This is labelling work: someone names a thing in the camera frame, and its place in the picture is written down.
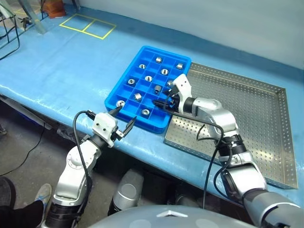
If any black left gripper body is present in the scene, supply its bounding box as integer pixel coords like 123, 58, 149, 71
111, 127, 126, 141

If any blue compartment tray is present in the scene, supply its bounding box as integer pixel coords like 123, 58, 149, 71
104, 45, 192, 135

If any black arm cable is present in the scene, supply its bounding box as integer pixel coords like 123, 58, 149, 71
72, 110, 97, 228
162, 101, 243, 209

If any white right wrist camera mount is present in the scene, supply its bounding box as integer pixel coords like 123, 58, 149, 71
172, 73, 192, 114

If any perforated steel tray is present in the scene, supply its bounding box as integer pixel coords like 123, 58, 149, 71
163, 62, 299, 190

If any clear metal stand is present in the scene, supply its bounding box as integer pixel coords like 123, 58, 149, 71
18, 0, 46, 36

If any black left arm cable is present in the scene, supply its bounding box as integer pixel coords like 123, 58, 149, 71
72, 110, 97, 228

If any grey robot torso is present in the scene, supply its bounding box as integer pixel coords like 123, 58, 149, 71
89, 204, 252, 228

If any blue table cover sheet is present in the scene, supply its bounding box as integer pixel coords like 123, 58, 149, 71
0, 0, 304, 207

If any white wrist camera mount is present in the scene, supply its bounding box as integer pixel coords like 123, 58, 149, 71
92, 113, 119, 148
172, 73, 192, 114

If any thin black floor cable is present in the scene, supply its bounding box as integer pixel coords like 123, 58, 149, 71
0, 127, 47, 177

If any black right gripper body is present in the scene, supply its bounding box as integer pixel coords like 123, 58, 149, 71
168, 85, 181, 113

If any grey rounded leg cover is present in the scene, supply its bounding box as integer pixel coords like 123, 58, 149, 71
108, 169, 145, 217
174, 190, 206, 211

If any black wire frame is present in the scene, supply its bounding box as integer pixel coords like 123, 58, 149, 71
0, 4, 21, 60

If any black trouser leg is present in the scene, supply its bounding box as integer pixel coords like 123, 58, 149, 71
0, 177, 46, 228

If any white blue sneaker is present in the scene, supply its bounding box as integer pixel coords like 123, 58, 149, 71
34, 183, 53, 209

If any yellow tape floor marking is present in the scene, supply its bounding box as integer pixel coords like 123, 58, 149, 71
58, 13, 117, 40

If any grey table frame rail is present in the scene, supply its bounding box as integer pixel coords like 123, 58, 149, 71
0, 94, 54, 131

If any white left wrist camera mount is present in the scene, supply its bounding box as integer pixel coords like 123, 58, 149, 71
92, 113, 119, 148

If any orange box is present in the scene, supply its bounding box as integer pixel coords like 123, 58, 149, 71
42, 0, 65, 19

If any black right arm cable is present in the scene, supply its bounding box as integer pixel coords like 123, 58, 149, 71
162, 101, 243, 209

